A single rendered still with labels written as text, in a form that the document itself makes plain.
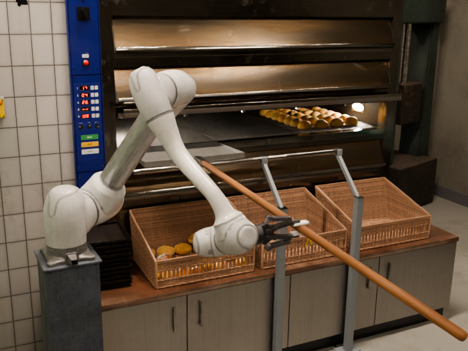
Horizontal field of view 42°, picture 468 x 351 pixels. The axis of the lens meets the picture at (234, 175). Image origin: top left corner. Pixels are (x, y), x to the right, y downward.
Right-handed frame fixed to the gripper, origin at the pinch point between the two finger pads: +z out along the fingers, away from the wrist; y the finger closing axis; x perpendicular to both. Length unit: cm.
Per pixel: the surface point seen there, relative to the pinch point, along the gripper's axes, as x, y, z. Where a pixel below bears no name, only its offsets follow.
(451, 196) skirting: -270, 111, 356
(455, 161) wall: -272, 73, 357
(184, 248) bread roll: -118, 54, 0
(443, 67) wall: -302, -20, 356
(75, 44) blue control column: -132, -58, -52
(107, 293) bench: -91, 59, -51
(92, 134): -132, -12, -46
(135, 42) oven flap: -134, -59, -21
